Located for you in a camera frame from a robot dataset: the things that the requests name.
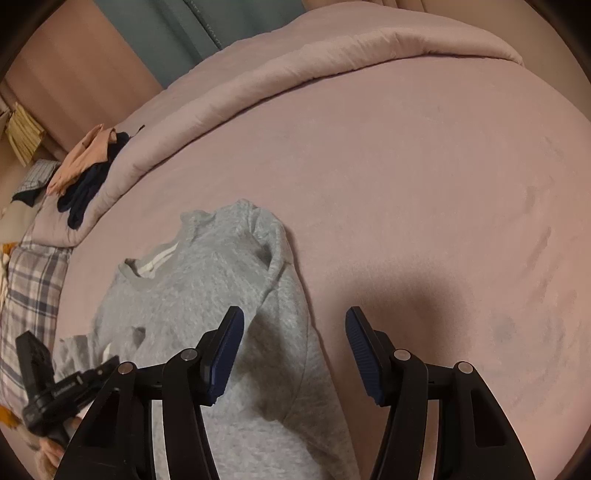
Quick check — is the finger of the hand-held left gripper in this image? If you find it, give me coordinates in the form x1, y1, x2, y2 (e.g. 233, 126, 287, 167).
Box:
91, 355, 121, 384

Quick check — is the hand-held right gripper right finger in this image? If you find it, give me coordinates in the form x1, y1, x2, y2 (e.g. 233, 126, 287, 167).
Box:
345, 306, 536, 480

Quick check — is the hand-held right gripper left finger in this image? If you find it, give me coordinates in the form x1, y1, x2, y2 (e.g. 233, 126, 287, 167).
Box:
54, 306, 245, 480

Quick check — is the grey sweater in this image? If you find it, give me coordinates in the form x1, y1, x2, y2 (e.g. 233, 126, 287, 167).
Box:
54, 198, 361, 480

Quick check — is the person's left hand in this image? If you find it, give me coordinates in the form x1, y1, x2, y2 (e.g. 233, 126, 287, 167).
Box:
37, 415, 86, 478

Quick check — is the plaid pillow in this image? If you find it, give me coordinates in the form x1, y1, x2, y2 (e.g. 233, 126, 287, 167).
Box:
0, 235, 72, 416

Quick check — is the pink bed sheet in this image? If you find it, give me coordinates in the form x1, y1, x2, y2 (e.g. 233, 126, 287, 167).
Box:
55, 58, 588, 480

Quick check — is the navy garment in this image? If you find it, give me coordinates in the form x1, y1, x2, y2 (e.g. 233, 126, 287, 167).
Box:
58, 131, 131, 230

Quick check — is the folded plaid cloth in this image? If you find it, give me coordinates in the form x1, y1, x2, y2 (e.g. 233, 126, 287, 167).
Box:
11, 159, 62, 207

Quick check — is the peach garment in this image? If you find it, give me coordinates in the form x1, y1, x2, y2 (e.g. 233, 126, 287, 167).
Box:
46, 124, 118, 195

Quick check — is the yellow tasselled cloth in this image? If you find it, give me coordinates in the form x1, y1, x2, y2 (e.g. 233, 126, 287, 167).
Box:
6, 102, 47, 167

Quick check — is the pink duvet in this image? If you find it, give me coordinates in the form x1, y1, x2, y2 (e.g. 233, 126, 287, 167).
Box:
32, 8, 525, 247

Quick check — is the teal curtain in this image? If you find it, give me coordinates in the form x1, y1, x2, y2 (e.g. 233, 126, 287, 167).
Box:
92, 0, 319, 88

